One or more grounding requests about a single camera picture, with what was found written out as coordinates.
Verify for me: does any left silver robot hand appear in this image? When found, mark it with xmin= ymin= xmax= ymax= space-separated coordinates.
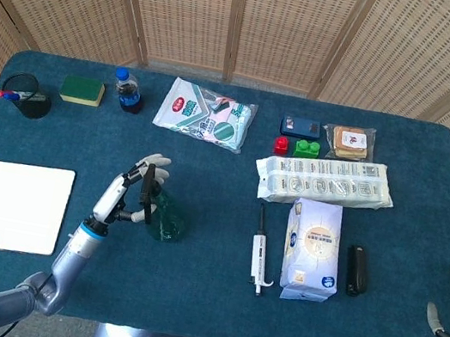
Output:
xmin=89 ymin=144 xmax=173 ymax=235

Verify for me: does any green spray bottle black trigger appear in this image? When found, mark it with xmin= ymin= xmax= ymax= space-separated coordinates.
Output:
xmin=132 ymin=162 xmax=196 ymax=247

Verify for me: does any cola bottle blue cap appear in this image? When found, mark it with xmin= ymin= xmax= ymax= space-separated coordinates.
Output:
xmin=109 ymin=66 xmax=149 ymax=116

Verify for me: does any black stapler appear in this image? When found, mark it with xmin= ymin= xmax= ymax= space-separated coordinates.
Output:
xmin=341 ymin=243 xmax=375 ymax=299

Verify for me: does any white rectangular board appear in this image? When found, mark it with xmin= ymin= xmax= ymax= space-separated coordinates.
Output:
xmin=0 ymin=157 xmax=77 ymax=265

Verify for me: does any green and yellow sponge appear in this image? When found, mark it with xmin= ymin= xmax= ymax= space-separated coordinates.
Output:
xmin=58 ymin=74 xmax=107 ymax=109

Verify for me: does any black mesh pen holder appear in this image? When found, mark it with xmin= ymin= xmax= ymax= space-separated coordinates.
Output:
xmin=0 ymin=69 xmax=57 ymax=124

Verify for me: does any packaged cleaning cloths bag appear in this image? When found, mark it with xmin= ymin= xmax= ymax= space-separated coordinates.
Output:
xmin=149 ymin=74 xmax=262 ymax=156

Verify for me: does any blue tablecloth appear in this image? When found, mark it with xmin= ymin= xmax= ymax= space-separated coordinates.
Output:
xmin=0 ymin=44 xmax=450 ymax=337

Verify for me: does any lavender tissue pack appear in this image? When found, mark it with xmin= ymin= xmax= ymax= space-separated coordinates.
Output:
xmin=274 ymin=196 xmax=352 ymax=308

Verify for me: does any blue capped marker pen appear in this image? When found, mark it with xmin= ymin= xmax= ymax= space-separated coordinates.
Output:
xmin=1 ymin=87 xmax=47 ymax=107

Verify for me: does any white pipette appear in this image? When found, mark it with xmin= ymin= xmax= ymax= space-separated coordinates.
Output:
xmin=243 ymin=203 xmax=288 ymax=300

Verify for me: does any long white printed packet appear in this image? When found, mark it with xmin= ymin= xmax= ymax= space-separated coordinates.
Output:
xmin=249 ymin=142 xmax=400 ymax=224

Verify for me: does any red toy block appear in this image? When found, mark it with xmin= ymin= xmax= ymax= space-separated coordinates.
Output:
xmin=271 ymin=135 xmax=291 ymax=157

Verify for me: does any packaged biscuits clear wrapper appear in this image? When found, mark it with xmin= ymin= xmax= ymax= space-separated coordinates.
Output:
xmin=317 ymin=119 xmax=379 ymax=168

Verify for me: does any green toy block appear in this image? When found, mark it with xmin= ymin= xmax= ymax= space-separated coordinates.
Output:
xmin=293 ymin=138 xmax=322 ymax=162

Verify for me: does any small dark blue box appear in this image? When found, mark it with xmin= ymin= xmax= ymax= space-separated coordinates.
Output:
xmin=279 ymin=114 xmax=323 ymax=142

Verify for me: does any bamboo folding screen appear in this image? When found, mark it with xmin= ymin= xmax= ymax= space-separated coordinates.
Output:
xmin=0 ymin=0 xmax=450 ymax=301

